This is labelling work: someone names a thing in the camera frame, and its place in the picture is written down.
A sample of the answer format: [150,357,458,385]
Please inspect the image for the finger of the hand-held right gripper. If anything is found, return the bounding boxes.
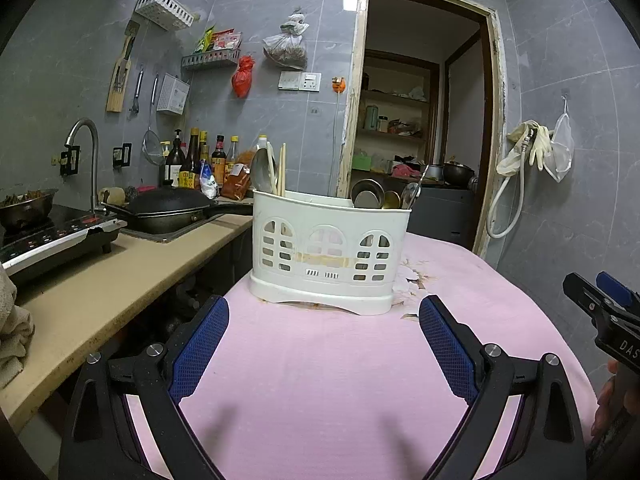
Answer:
[562,272,626,329]
[596,270,640,311]

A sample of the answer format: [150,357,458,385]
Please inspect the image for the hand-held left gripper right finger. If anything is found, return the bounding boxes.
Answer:
[418,295,587,480]

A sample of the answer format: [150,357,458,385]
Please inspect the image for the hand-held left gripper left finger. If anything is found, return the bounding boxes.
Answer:
[59,295,231,480]

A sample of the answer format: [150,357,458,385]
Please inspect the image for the white plastic utensil holder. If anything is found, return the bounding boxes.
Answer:
[248,188,412,317]

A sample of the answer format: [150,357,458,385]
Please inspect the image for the steel ladle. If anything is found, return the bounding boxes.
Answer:
[351,179,386,209]

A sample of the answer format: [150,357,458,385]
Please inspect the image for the large steel spoon patterned handle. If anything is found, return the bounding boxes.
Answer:
[249,148,274,194]

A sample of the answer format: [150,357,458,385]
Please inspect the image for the person's right hand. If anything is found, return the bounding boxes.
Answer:
[592,359,622,436]

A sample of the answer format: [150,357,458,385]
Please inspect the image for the beige kitchen counter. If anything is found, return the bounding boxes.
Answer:
[0,204,256,436]

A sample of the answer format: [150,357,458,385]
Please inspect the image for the pink tablecloth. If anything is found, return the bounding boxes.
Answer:
[117,232,601,480]

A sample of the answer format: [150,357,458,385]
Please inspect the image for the grey cabinet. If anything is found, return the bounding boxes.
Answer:
[404,184,479,251]

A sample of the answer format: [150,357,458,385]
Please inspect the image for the black wok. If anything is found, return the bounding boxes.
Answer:
[101,185,255,236]

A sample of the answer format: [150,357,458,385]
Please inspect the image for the white mesh bag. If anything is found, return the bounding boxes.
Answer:
[542,88,574,184]

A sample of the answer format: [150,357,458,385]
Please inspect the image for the white seasoning bag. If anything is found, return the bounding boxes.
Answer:
[198,158,221,199]

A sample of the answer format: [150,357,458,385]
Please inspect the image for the cream rubber gloves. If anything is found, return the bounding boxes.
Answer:
[495,119,556,177]

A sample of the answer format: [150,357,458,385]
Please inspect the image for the red chili packet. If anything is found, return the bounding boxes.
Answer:
[220,150,254,200]

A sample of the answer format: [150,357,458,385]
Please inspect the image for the black pot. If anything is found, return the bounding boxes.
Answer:
[442,160,476,186]

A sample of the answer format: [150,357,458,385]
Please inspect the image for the induction cooker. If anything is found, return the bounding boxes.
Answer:
[0,212,127,284]

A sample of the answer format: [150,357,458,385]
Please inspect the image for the row of condiment bottles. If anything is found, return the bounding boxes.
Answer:
[158,127,251,191]

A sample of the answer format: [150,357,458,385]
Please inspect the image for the beige towel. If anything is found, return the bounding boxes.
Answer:
[0,264,36,389]

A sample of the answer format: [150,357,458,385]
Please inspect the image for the hanging steel strainer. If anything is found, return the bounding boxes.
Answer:
[142,72,167,167]

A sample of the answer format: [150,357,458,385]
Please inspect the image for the steel pan with food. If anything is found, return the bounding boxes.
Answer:
[0,188,60,234]

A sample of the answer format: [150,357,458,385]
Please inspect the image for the wooden shelf unit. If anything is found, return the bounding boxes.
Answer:
[357,49,441,176]

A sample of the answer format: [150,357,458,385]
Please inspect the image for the steel faucet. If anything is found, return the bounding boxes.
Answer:
[64,117,101,211]

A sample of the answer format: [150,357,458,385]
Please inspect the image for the white hanging holder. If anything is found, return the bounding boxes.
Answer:
[156,72,191,116]

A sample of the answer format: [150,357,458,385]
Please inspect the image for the hanging steel peeler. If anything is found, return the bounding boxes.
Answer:
[130,68,145,114]

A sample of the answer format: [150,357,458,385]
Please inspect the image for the red plastic bag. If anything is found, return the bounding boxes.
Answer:
[230,54,256,100]

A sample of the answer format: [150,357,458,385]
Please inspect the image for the wooden knife rack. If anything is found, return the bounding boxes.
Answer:
[104,19,142,114]

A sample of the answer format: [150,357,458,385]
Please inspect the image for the yellow green packet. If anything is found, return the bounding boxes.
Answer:
[193,25,216,55]

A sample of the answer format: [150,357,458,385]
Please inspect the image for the red snack packet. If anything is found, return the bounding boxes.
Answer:
[212,30,244,52]

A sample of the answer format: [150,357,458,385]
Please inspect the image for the clear bag of dried goods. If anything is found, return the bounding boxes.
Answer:
[262,9,309,70]

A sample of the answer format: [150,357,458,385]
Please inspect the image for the worn door frame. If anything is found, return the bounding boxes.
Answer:
[334,0,509,261]

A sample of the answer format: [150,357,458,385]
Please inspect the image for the white power cable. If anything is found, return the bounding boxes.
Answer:
[330,92,344,161]

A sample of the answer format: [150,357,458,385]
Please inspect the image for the white wall switch panel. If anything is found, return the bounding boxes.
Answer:
[277,70,322,93]

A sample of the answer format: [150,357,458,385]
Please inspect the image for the grey wall shelf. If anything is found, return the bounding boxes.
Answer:
[180,49,242,70]

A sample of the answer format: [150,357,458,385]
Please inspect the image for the white wall basket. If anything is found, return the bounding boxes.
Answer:
[133,0,195,30]

